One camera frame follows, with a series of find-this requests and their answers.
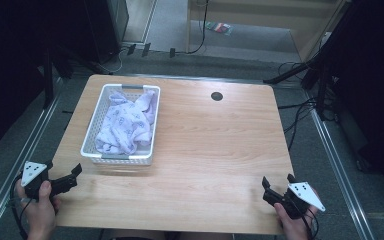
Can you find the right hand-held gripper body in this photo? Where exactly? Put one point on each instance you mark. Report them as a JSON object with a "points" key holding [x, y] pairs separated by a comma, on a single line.
{"points": [[300, 197]]}

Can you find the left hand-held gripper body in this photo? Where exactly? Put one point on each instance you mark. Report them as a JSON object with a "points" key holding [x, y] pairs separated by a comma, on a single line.
{"points": [[33, 172]]}

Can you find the white perforated plastic basket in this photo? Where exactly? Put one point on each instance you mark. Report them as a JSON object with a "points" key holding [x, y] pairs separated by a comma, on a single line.
{"points": [[93, 146]]}

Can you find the lavender printed cloth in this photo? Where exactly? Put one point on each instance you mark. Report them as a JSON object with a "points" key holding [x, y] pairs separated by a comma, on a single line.
{"points": [[126, 123]]}

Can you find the person's right hand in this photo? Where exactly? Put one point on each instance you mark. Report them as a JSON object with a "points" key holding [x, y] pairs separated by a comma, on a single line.
{"points": [[293, 226]]}

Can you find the person's left hand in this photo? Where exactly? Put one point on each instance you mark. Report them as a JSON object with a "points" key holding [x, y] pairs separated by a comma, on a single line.
{"points": [[42, 211]]}

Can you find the black angled metal stand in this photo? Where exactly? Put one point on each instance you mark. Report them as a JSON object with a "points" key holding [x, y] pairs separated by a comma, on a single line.
{"points": [[320, 86]]}

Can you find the black round table grommet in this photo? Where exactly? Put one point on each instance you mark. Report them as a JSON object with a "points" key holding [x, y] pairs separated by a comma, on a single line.
{"points": [[216, 96]]}

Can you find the dark curtain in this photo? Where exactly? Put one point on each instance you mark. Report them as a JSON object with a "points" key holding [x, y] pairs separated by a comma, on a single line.
{"points": [[6, 66], [376, 83]]}

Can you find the black cabinet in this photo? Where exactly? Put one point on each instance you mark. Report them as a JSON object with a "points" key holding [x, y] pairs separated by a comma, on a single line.
{"points": [[106, 26]]}

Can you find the small black plug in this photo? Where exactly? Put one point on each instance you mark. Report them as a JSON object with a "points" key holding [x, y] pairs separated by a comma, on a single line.
{"points": [[172, 52]]}

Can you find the colourful flat packet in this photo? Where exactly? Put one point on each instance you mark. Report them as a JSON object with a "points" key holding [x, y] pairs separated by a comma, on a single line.
{"points": [[220, 28]]}

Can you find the metal floor rail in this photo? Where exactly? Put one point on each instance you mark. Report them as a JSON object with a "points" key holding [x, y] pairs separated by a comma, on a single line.
{"points": [[10, 173], [340, 166]]}

